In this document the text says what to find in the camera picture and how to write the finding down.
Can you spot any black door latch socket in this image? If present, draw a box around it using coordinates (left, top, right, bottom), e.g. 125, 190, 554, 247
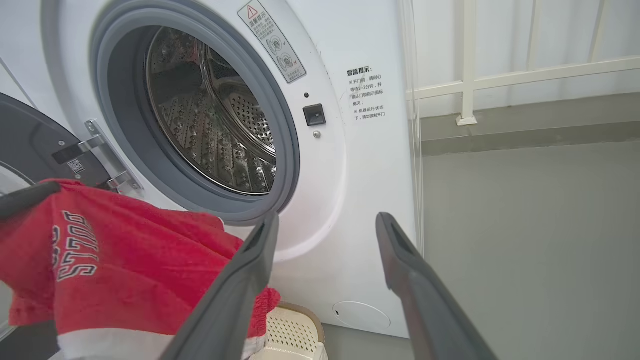
303, 103, 327, 127

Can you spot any grey warning sticker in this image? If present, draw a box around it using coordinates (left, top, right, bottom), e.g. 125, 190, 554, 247
237, 0, 307, 84

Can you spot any grey rubber door gasket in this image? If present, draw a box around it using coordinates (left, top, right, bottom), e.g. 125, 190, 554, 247
90, 0, 301, 226

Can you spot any steel perforated washer drum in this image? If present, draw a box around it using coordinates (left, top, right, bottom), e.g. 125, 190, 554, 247
146, 26, 277, 196

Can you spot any chrome door hinge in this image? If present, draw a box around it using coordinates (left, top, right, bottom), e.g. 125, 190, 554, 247
52, 119, 144, 194

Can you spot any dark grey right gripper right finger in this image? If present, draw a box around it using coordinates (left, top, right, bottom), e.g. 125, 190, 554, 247
375, 212, 498, 360

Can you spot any dark round glass washer door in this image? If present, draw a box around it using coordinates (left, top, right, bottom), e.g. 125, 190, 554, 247
0, 92, 112, 360

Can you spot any grey concrete railing ledge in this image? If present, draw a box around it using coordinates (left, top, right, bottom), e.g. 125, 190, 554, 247
420, 92, 640, 156

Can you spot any round white filter cover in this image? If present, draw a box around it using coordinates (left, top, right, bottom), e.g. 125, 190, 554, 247
332, 300, 392, 330

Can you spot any cream perforated laundry basket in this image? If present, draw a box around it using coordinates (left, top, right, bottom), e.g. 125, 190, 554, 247
250, 301, 329, 360

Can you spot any white metal railing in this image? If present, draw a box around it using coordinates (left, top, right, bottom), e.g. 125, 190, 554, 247
406, 0, 640, 127

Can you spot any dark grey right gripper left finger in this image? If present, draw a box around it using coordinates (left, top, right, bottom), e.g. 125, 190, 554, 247
160, 212, 281, 360

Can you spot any red garment with white trim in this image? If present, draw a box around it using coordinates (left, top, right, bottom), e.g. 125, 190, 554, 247
0, 179, 281, 360

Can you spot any white washing machine body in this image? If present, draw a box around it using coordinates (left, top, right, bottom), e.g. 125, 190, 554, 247
0, 0, 424, 341

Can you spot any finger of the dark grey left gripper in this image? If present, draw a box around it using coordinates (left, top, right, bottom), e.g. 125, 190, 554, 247
0, 181, 62, 221

